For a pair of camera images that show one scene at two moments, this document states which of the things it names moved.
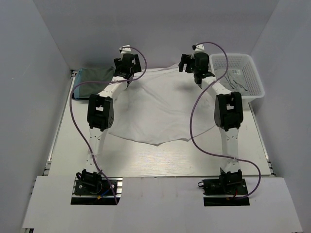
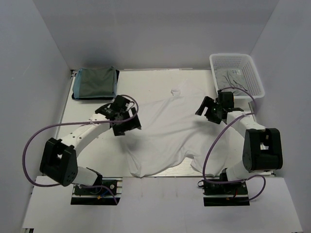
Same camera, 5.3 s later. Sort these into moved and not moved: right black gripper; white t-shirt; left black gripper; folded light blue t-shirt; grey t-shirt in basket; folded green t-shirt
Moved: left black gripper; white t-shirt; right black gripper
Not moved: folded light blue t-shirt; folded green t-shirt; grey t-shirt in basket
